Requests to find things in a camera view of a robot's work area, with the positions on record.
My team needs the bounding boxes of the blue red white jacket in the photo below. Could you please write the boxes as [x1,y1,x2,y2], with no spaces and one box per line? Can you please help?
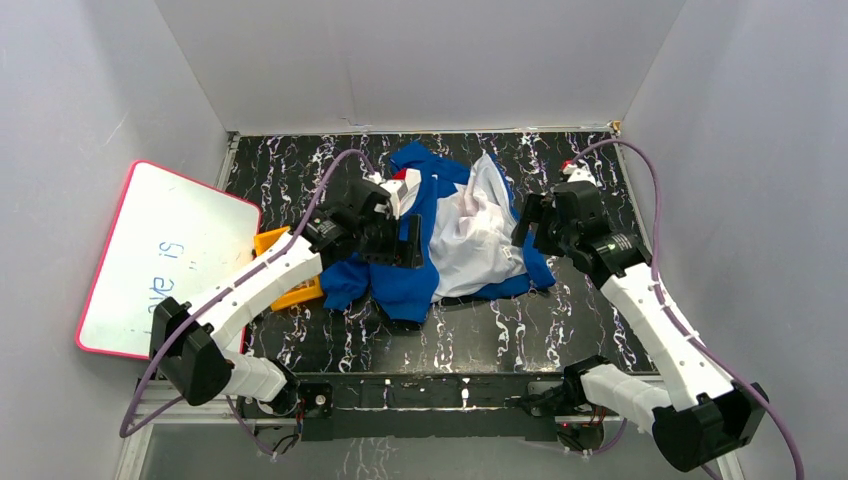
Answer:
[320,142,556,323]

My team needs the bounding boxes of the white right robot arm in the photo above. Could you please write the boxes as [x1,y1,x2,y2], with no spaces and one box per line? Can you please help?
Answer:
[513,181,766,472]

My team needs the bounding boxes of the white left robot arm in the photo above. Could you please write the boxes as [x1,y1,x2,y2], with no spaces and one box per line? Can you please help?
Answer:
[150,171,423,416]

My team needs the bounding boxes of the orange plastic box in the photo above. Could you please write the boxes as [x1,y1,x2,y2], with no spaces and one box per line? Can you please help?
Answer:
[252,226,324,312]

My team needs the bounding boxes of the pink-framed whiteboard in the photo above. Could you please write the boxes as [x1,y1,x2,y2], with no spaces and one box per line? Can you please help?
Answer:
[76,161,261,359]

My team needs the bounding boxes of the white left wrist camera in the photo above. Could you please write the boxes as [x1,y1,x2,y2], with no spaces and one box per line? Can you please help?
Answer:
[364,168,422,219]

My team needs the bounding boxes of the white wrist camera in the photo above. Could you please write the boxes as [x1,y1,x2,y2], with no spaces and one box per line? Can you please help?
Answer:
[560,160,598,187]
[364,168,422,219]

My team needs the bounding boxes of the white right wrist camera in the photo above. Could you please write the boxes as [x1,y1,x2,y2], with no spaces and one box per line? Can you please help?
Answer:
[560,160,598,187]

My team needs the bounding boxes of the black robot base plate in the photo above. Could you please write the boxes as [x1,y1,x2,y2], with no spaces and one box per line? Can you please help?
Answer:
[238,370,631,458]

